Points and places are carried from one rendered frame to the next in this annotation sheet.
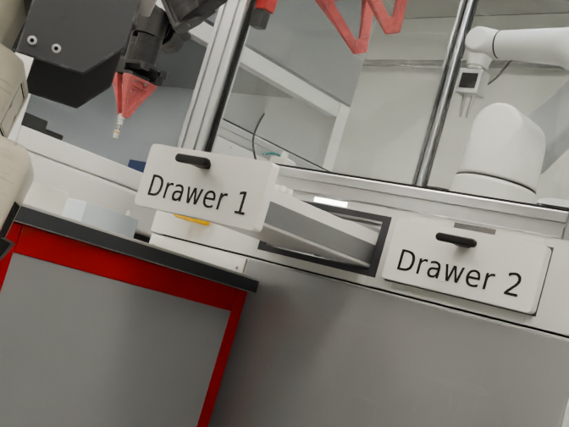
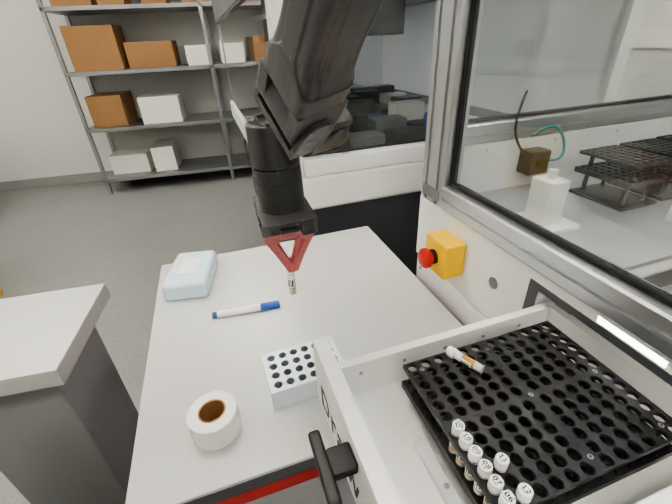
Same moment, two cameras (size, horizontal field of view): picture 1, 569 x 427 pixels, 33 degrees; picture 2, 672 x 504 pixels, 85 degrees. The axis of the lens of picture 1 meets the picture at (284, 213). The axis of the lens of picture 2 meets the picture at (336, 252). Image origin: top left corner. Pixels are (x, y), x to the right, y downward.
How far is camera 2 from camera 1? 1.47 m
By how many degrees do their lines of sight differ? 47
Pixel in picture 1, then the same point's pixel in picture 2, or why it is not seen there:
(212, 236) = (466, 289)
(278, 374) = not seen: hidden behind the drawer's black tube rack
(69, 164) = (356, 170)
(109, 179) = (396, 163)
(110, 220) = (311, 389)
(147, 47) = (273, 192)
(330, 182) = (630, 309)
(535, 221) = not seen: outside the picture
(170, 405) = not seen: hidden behind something
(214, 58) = (442, 59)
